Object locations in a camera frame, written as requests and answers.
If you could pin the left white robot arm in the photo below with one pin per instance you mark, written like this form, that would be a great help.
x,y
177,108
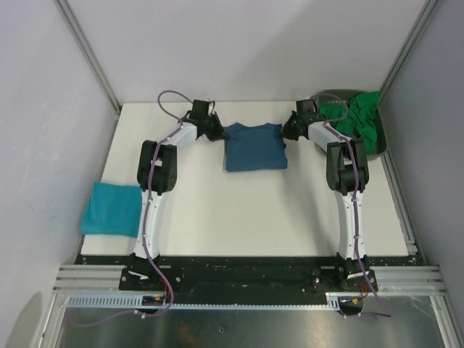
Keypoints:
x,y
157,176

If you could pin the teal t shirt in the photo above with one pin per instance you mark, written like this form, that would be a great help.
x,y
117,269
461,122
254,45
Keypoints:
x,y
112,210

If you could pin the green crumpled t shirt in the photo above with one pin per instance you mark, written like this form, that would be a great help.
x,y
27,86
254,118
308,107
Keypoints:
x,y
355,118

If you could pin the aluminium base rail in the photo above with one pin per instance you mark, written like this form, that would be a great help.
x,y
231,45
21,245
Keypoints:
x,y
411,275

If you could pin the white slotted cable duct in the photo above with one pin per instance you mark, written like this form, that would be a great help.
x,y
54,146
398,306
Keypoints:
x,y
328,301

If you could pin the left aluminium frame post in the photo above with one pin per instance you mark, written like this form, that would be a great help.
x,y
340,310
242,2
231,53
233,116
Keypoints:
x,y
87,52

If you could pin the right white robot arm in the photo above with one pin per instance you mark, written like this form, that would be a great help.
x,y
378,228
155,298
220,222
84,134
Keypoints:
x,y
347,175

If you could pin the grey plastic bin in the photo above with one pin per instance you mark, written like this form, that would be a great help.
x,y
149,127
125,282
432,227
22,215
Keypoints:
x,y
342,96

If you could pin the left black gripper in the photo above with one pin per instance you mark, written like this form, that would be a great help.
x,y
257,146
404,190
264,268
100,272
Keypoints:
x,y
220,134

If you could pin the right aluminium frame post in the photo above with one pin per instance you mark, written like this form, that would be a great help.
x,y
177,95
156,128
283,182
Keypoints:
x,y
418,28

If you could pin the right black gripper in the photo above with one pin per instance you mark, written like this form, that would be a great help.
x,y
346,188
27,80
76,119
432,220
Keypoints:
x,y
286,131

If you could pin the dark blue t shirt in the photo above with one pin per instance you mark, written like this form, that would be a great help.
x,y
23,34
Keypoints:
x,y
251,148

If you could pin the aluminium frame post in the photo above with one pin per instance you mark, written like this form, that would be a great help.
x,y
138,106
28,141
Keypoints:
x,y
87,52
418,28

